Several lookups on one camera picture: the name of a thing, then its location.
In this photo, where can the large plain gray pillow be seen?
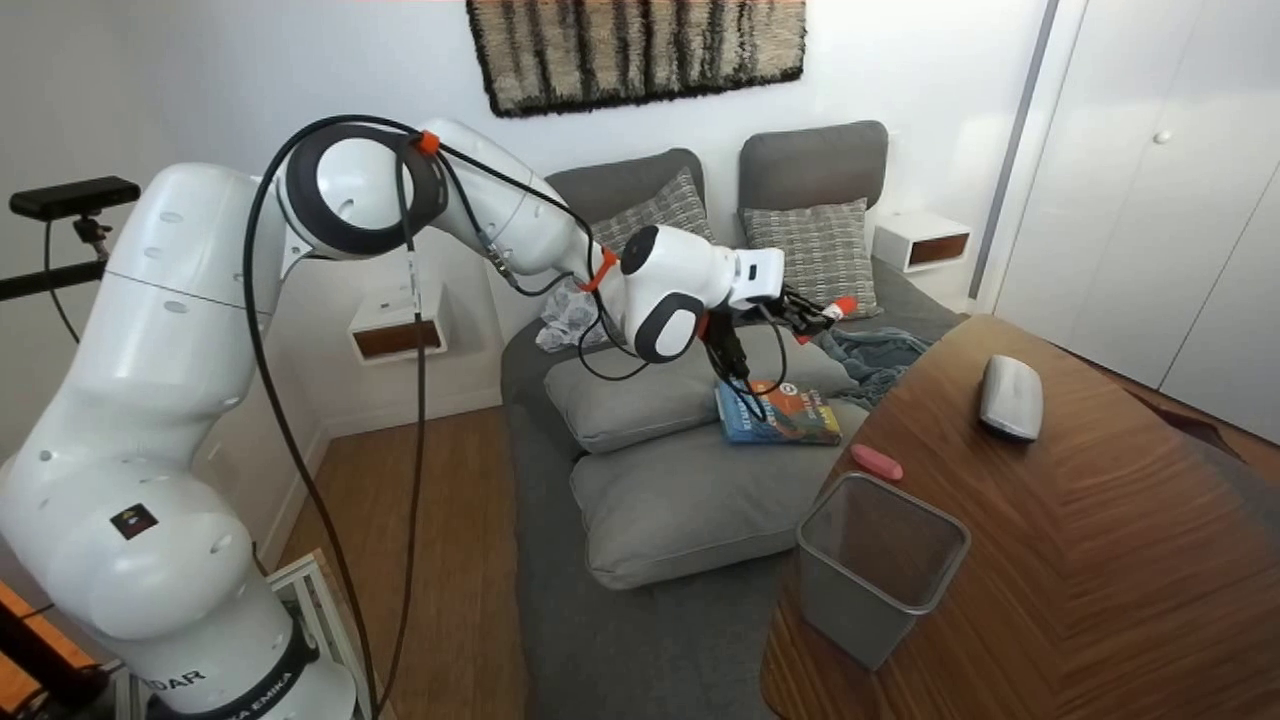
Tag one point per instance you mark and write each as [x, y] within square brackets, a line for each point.
[682, 512]

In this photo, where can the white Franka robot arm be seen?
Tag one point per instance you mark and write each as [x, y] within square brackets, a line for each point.
[146, 400]

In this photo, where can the colourful blue book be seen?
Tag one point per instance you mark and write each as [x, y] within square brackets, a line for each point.
[787, 417]

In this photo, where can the white oval object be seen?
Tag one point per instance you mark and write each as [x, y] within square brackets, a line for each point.
[1009, 399]

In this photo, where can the woven wall tapestry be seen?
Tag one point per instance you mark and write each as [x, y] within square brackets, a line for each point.
[641, 46]

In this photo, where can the pink eraser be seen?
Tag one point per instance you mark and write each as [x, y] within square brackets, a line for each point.
[877, 461]

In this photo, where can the small plain gray pillow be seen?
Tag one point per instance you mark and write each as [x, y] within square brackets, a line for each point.
[614, 395]

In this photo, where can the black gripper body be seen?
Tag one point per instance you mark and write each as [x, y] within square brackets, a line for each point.
[787, 309]

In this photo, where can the gray headboard cushion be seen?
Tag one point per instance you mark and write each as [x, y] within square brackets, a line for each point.
[601, 185]
[814, 161]

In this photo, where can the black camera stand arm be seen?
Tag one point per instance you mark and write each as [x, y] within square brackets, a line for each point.
[52, 279]

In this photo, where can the teal knitted blanket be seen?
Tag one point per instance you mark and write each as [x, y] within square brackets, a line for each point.
[872, 356]

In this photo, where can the white patterned cloth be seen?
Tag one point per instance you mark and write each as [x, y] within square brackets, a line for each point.
[563, 322]

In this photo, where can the gray trash bin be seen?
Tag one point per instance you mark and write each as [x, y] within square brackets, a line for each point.
[872, 575]

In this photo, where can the white wall nightstand shelf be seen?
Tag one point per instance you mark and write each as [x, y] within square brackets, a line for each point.
[923, 242]
[396, 333]

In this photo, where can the black camera bar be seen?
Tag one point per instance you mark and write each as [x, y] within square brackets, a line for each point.
[75, 197]

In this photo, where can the gray checked pillow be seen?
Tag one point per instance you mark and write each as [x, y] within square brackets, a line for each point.
[822, 246]
[673, 205]

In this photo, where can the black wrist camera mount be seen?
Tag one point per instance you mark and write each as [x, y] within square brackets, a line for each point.
[727, 346]

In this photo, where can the grey sofa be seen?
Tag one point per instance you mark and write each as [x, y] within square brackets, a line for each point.
[624, 643]

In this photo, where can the white wardrobe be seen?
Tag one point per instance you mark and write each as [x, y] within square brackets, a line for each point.
[1162, 200]

